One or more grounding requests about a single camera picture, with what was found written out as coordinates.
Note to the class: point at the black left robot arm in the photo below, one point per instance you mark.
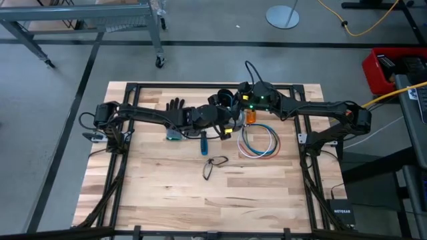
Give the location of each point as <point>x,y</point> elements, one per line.
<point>150,115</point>

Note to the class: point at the dark grey desk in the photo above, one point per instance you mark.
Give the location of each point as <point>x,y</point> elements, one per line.
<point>413,133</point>

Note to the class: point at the black-framed safety glasses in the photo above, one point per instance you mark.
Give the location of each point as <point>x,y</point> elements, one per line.
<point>207,170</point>

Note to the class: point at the black glove with green cuff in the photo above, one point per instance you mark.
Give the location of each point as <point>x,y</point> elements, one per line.
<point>175,104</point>

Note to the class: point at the black aluminium table frame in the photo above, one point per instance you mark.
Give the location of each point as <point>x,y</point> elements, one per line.
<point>187,86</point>

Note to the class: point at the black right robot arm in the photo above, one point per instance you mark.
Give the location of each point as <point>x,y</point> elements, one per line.
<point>317,106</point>

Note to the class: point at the orange translucent bottle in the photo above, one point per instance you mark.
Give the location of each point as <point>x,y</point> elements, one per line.
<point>251,116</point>

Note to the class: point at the black Netgear network switch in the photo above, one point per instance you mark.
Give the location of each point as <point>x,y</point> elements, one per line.
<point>342,211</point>

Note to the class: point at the red plastic crate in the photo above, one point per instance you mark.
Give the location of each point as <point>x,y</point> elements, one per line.
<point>370,73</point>

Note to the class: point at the black floor stand leg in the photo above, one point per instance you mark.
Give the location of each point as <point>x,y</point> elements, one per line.
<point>367,5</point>

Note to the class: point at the round grey stand base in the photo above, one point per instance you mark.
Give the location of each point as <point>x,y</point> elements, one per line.
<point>280,16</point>

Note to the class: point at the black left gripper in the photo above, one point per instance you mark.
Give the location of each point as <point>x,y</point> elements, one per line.
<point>230,121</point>

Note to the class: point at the colourful hoops pile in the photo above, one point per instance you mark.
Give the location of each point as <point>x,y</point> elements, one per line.
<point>238,145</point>

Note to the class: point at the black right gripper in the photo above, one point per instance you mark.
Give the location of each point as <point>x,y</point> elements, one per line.
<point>248,101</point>

